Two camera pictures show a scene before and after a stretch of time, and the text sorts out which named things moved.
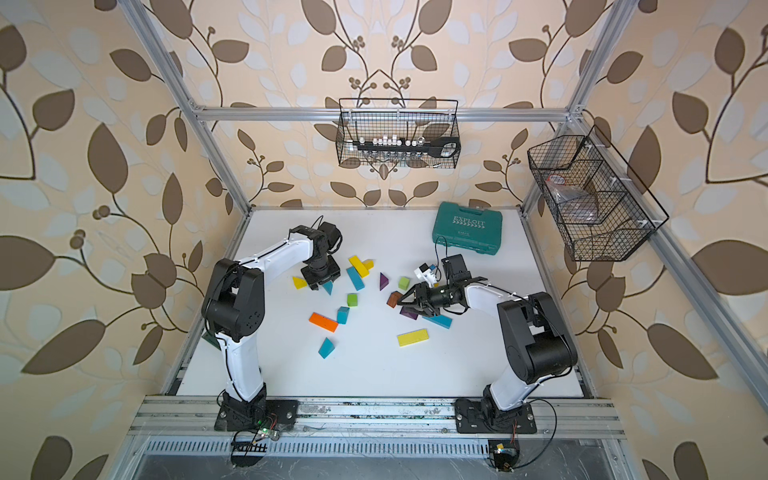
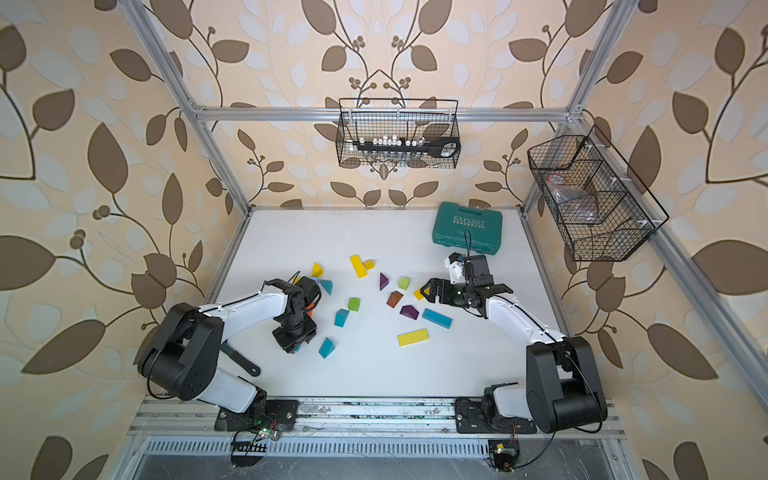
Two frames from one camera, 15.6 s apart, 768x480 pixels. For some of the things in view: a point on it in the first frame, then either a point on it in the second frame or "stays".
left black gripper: (316, 278) -> (292, 343)
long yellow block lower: (412, 337) stays
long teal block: (441, 320) stays
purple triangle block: (408, 313) stays
